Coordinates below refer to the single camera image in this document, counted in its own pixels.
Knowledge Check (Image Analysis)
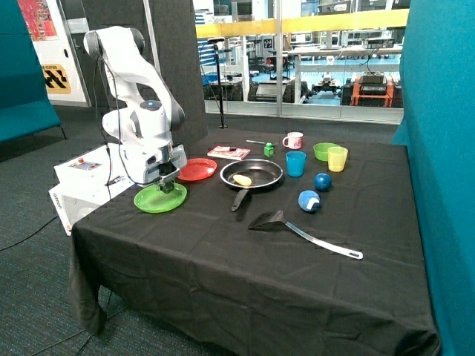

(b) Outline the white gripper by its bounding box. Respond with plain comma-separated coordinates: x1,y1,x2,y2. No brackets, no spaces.
131,144,187,190

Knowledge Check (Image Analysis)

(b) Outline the green toy bell pepper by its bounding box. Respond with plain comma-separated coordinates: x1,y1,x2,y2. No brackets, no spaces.
160,181,174,194

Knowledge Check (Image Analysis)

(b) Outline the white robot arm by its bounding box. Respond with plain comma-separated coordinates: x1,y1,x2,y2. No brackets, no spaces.
84,26,187,194

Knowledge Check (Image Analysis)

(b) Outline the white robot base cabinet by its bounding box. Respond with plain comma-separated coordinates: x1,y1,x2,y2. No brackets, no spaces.
49,143,134,235

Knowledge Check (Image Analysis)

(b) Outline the green plastic plate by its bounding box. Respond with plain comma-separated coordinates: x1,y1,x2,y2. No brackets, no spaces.
134,183,188,214

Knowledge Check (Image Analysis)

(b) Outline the red plastic plate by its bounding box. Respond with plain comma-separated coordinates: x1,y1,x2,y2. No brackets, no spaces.
178,158,217,182

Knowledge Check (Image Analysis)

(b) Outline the red book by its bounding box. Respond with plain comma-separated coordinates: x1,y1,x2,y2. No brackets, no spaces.
207,145,251,160

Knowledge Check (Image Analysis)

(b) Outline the silver pen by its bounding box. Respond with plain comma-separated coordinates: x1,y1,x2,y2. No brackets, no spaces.
246,140,266,145

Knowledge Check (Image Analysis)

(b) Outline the black frying pan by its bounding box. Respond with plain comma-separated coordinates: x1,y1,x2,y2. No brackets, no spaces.
220,159,284,212

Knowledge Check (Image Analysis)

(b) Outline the green toy cube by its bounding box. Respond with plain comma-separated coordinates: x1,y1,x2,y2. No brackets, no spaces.
263,142,275,157

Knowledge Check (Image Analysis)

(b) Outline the black slotted spatula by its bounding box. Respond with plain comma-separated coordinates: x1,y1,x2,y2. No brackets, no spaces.
248,210,364,260

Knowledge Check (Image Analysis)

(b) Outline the black tablecloth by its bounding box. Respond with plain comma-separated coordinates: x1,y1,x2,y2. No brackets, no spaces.
68,138,442,355

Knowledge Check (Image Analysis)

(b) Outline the blue plastic cup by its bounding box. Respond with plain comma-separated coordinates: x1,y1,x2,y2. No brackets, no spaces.
286,151,307,177

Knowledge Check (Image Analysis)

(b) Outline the pink and white mug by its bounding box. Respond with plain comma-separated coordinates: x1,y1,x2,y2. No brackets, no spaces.
282,131,304,150

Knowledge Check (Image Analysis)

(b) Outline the blue and white ball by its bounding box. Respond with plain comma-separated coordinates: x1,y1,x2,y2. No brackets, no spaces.
298,190,321,212

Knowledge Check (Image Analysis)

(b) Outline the dark blue ball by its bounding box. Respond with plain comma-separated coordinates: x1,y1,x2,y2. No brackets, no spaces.
314,173,333,192

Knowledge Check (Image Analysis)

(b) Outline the green plastic bowl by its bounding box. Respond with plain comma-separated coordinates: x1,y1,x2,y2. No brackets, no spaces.
313,142,339,162

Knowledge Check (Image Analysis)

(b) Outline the teal sofa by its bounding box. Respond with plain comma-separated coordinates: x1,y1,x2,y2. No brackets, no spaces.
0,1,62,143

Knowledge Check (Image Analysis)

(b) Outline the yellow plastic cup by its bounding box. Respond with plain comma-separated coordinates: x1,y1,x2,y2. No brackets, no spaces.
327,146,348,172

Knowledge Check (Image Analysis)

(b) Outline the orange mobile robot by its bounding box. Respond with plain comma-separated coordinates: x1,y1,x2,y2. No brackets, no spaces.
350,72,394,108

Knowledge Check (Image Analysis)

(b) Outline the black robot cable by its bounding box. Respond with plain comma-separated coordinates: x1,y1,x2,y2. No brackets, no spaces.
92,55,145,201

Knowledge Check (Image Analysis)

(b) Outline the teal partition wall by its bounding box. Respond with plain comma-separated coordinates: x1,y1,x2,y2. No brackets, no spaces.
393,1,474,355

